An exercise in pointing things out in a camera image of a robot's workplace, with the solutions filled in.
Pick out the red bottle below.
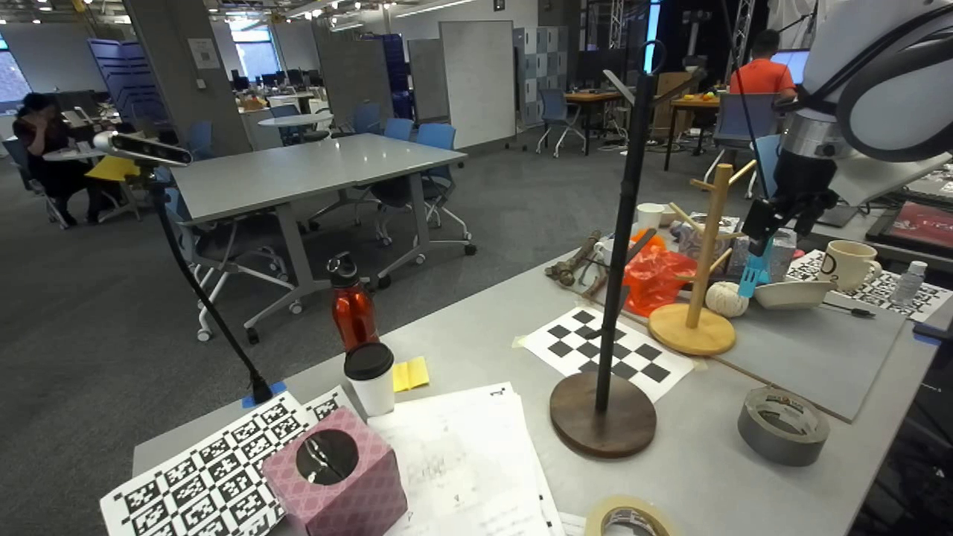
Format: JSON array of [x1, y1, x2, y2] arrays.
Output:
[[329, 285, 380, 352]]

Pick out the cream ceramic mug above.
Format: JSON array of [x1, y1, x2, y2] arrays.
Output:
[[818, 237, 880, 295]]

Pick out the red framed tablet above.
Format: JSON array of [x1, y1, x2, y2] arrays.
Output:
[[867, 199, 953, 257]]

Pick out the gray stereo camera bar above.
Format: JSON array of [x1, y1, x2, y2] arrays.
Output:
[[106, 132, 192, 169]]

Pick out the dark wooden base pole stand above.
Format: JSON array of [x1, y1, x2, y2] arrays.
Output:
[[547, 0, 666, 462]]

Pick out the large fiducial tag board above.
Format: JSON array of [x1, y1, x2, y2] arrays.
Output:
[[97, 383, 350, 536]]

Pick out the blue office chair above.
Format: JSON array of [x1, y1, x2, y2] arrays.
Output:
[[157, 176, 305, 345], [380, 118, 478, 261]]

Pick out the white paper sheet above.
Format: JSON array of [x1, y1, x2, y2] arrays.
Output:
[[365, 380, 566, 536]]

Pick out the orange plastic bag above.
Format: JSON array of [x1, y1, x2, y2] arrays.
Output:
[[623, 233, 699, 321]]

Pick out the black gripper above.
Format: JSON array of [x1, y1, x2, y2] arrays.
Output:
[[742, 147, 842, 261]]

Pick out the pink tissue box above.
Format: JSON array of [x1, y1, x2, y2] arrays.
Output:
[[258, 406, 410, 536]]

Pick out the white cup with black lid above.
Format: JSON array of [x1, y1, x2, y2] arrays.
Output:
[[343, 339, 399, 420]]

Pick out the black gooseneck camera stand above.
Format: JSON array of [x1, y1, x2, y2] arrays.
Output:
[[152, 157, 276, 406]]

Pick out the black white checkerboard sheet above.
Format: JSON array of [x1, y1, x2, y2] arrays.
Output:
[[514, 303, 696, 406]]

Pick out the gray shallow bowl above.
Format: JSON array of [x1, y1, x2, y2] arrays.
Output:
[[752, 278, 833, 312]]

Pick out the small fiducial tag board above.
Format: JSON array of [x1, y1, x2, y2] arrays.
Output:
[[785, 248, 953, 325]]

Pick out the light wooden mug tree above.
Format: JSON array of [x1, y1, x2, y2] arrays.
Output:
[[645, 157, 758, 359]]

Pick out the gray office table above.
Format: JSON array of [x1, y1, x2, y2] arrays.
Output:
[[167, 132, 469, 345]]

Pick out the blue clothes peg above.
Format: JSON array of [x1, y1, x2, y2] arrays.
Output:
[[737, 248, 775, 303]]

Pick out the blue tape strip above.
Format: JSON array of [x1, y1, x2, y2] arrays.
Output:
[[909, 319, 953, 348]]

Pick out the yellow sticky note pad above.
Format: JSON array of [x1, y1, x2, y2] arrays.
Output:
[[389, 353, 435, 395]]

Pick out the speckled gray box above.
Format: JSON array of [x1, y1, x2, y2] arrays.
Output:
[[725, 228, 797, 285]]

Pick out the seated person in dark clothes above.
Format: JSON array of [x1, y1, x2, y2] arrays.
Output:
[[11, 88, 101, 225]]

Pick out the white partition board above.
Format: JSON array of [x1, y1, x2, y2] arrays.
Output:
[[437, 17, 518, 152]]

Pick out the person in orange shirt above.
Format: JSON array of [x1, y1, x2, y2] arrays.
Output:
[[730, 27, 797, 102]]

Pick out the beige masking tape roll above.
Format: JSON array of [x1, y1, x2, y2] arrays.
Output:
[[579, 495, 682, 536]]

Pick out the gray masking tape roll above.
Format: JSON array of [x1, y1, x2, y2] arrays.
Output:
[[734, 386, 831, 470]]

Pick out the small white bottle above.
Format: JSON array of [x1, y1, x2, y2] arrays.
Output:
[[894, 260, 928, 310]]

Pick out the brown wooden tool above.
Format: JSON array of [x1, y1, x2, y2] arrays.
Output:
[[542, 228, 606, 291]]

